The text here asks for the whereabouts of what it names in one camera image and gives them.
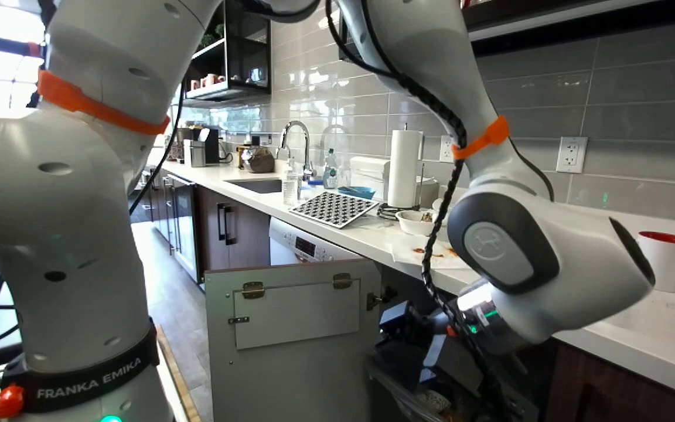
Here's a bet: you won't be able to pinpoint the white mug red inside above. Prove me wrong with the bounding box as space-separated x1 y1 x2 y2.
636 227 675 294

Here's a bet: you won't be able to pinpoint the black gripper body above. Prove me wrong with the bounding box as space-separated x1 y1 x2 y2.
375 298 474 389

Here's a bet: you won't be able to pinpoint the open cabinet door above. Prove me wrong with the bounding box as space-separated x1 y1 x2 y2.
201 258 387 422

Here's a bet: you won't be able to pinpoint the chrome faucet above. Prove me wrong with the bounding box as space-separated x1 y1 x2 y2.
274 117 313 177

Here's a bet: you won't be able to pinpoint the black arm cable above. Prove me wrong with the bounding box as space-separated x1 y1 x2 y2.
320 0 510 422

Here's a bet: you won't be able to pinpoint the steel sink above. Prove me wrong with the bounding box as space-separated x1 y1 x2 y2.
224 172 285 196

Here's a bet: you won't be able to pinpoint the white bowl with food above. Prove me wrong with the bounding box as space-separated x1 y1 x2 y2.
394 206 438 236

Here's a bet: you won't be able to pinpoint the black white checkerboard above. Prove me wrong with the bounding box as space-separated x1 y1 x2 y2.
288 188 383 232

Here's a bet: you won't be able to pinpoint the white paper towel roll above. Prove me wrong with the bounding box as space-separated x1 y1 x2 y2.
385 125 426 210

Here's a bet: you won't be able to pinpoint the black cabinet door handles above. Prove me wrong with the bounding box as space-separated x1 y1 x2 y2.
214 202 242 249

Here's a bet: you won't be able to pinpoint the white rectangular container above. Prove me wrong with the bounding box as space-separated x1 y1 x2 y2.
346 155 391 196

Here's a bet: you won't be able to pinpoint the dark wall cabinet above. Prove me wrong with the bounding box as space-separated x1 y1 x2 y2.
461 0 675 59

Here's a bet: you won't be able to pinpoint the grey trash bin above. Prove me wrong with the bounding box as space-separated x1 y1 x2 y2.
363 354 510 422

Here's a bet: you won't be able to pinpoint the white wall outlet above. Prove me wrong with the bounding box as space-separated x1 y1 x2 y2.
554 134 590 176

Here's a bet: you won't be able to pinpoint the dark coffee pot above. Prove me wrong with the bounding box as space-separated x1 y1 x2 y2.
231 130 278 176

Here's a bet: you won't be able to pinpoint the steel dishwasher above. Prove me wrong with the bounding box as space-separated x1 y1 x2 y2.
265 215 375 270

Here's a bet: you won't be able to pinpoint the black wall shelf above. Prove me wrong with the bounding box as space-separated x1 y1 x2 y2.
179 0 274 103

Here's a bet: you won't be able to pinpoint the tall clear bottle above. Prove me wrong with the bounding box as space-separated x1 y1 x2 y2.
318 108 353 191

